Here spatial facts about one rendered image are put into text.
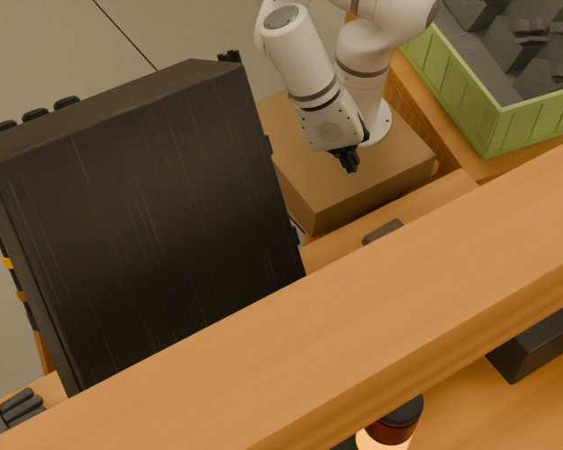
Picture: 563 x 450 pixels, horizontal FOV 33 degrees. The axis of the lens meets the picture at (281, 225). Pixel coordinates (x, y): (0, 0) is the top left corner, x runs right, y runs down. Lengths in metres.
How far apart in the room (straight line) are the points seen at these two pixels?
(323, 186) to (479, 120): 0.48
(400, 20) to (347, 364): 1.30
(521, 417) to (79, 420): 0.62
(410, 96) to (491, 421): 1.49
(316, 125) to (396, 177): 0.50
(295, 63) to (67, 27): 2.35
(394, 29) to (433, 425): 0.99
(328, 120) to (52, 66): 2.16
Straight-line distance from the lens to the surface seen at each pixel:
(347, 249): 2.00
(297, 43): 1.54
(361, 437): 0.92
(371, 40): 1.96
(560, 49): 2.49
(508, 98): 2.46
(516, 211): 0.75
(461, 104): 2.40
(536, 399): 1.14
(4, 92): 3.61
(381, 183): 2.09
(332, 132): 1.65
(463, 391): 1.12
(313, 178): 2.06
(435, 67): 2.46
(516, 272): 0.71
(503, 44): 2.54
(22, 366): 2.90
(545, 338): 1.09
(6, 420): 1.79
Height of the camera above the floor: 2.50
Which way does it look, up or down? 52 degrees down
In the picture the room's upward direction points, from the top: 7 degrees clockwise
